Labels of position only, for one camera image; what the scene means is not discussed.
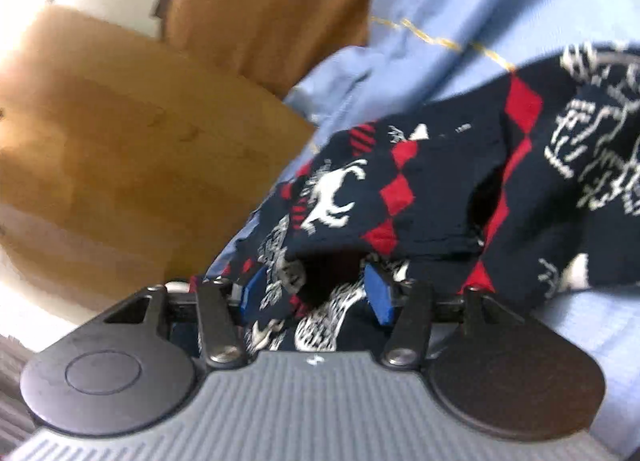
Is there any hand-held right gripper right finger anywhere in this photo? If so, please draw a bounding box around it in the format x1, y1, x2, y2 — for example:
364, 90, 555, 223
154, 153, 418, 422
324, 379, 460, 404
364, 263, 531, 368

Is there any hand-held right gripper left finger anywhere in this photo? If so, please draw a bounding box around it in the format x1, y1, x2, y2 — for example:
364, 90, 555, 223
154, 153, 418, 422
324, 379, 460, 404
102, 268, 267, 368

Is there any blue checked bed sheet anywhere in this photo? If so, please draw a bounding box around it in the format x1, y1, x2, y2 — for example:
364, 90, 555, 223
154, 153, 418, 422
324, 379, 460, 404
205, 0, 640, 461

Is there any navy red patterned sweater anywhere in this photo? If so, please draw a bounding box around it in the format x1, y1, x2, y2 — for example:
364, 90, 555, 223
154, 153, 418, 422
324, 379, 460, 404
197, 41, 640, 354

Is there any wooden headboard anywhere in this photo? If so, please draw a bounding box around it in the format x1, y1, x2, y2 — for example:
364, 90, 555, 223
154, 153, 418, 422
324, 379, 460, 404
0, 5, 317, 314

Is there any brown pillow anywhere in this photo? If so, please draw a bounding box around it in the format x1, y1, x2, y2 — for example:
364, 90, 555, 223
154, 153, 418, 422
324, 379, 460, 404
164, 0, 402, 94

